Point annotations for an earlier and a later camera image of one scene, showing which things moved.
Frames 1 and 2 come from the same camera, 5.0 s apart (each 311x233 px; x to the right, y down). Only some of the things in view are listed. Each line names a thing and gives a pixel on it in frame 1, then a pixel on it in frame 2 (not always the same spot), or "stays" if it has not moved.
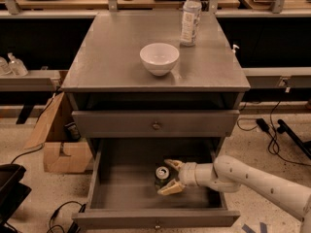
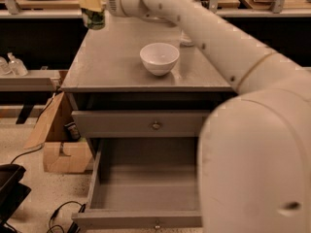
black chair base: [13, 193] stays
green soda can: [162, 176] -> [95, 19]
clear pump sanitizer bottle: [17, 66] stays
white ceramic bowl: [158, 58] stays
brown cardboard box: [63, 151] stays
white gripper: [187, 175] -> [112, 1]
